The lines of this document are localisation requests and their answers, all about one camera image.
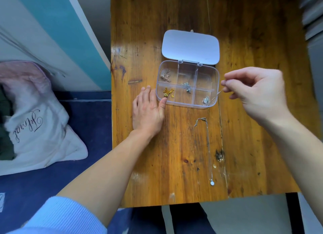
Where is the silver necklace with white pendant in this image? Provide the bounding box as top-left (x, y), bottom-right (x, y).
top-left (194, 117), bottom-right (215, 186)

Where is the light blue ribbed sleeve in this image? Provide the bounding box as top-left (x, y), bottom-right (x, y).
top-left (7, 196), bottom-right (108, 234)

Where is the dark blue bed sheet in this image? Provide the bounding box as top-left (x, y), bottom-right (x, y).
top-left (0, 91), bottom-right (133, 234)

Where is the thin silver pendant necklace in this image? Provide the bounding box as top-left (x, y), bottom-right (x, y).
top-left (202, 88), bottom-right (225, 106)

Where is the person's left hand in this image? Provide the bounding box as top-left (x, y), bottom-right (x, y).
top-left (132, 85), bottom-right (168, 139)

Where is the dark green cloth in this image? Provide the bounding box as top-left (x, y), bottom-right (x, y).
top-left (0, 86), bottom-right (16, 161)

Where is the white pillow with script print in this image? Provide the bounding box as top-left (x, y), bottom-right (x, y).
top-left (0, 61), bottom-right (88, 176)

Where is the black table leg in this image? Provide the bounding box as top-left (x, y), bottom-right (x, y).
top-left (286, 192), bottom-right (306, 234)

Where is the person's right forearm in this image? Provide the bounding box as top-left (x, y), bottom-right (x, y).
top-left (264, 110), bottom-right (323, 227)

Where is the clear plastic compartment box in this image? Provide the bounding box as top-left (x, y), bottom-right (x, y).
top-left (156, 29), bottom-right (220, 109)

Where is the person's left forearm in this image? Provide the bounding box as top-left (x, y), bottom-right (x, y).
top-left (56, 129), bottom-right (152, 228)

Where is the rose gold jewelry piece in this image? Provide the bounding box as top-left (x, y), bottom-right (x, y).
top-left (160, 70), bottom-right (172, 83)

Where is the person's right hand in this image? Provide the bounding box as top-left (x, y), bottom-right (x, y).
top-left (221, 67), bottom-right (292, 128)

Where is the grey slatted panel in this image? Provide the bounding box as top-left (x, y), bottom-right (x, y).
top-left (299, 0), bottom-right (323, 42)

